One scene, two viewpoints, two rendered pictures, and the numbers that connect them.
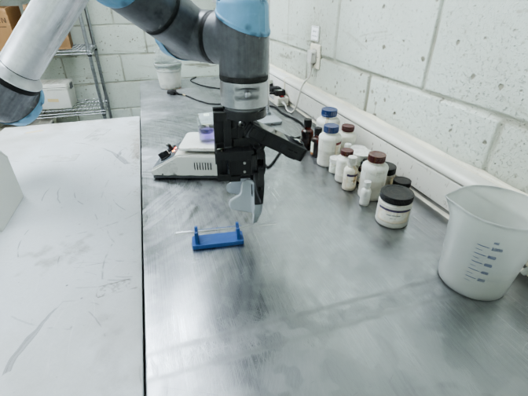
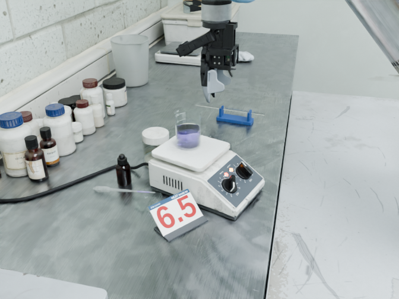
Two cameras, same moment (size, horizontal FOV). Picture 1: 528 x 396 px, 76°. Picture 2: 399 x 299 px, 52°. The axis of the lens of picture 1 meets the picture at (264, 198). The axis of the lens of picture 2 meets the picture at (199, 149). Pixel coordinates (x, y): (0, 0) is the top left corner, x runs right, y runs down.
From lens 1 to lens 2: 1.57 m
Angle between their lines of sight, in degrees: 114
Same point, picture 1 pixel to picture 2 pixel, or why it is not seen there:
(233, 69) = not seen: outside the picture
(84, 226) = (333, 155)
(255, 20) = not seen: outside the picture
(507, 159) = (72, 43)
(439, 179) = (73, 79)
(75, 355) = (320, 103)
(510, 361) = (165, 71)
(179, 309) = (272, 104)
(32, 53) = not seen: outside the picture
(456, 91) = (37, 24)
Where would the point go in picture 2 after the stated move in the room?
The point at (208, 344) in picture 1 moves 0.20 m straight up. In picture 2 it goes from (263, 94) to (269, 31)
